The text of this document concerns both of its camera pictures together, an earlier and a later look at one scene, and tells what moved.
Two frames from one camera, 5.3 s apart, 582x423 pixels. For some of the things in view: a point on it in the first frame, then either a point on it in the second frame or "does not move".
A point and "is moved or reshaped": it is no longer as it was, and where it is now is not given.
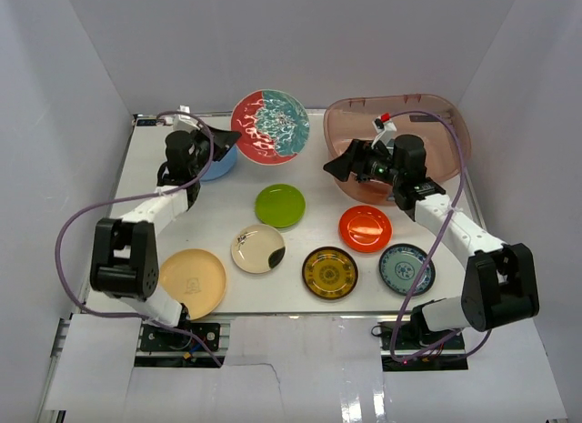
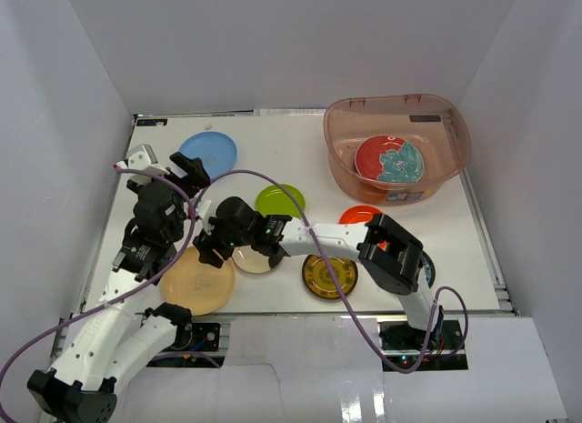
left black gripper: (205, 142) -> (189, 169)
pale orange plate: (196, 278) is moved or reshaped
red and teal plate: (273, 125) is moved or reshaped
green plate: (280, 205) does not move
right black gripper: (356, 160) -> (207, 254)
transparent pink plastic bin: (440, 121) does not move
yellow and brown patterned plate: (330, 273) does not move
